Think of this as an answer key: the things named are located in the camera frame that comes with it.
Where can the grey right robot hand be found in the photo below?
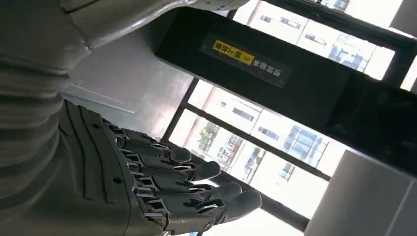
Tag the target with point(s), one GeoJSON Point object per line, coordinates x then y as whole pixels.
{"type": "Point", "coordinates": [107, 182]}

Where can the pale grey pillar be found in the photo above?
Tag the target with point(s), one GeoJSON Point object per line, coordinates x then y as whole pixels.
{"type": "Point", "coordinates": [365, 202]}

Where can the black scanner stand with base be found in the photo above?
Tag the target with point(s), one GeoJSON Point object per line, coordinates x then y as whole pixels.
{"type": "Point", "coordinates": [306, 94]}

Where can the dark window frame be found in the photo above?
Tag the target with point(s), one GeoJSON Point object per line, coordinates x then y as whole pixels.
{"type": "Point", "coordinates": [254, 143]}

